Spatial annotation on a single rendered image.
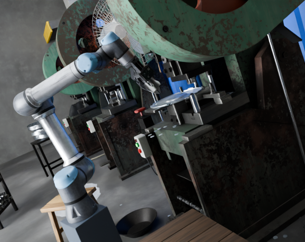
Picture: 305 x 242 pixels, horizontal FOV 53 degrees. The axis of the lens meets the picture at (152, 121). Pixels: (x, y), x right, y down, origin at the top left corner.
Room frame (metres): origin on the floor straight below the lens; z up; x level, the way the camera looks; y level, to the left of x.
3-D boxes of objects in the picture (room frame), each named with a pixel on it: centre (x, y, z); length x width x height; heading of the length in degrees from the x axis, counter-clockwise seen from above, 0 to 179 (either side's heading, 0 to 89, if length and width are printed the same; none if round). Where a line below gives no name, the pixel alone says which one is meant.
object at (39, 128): (4.26, 1.46, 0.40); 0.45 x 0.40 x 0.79; 32
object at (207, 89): (1.67, -0.28, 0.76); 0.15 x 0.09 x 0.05; 20
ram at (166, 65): (1.66, -0.24, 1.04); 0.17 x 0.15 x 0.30; 110
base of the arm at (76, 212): (1.40, 0.47, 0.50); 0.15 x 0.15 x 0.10
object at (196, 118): (1.67, -0.28, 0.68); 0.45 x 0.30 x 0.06; 20
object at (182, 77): (1.67, -0.29, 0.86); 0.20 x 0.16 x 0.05; 20
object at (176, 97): (1.63, -0.16, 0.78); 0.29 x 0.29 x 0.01
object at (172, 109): (1.61, -0.12, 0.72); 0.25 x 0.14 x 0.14; 110
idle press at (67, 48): (3.42, -0.04, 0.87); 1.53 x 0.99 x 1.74; 108
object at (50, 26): (7.52, 1.10, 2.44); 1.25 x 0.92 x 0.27; 20
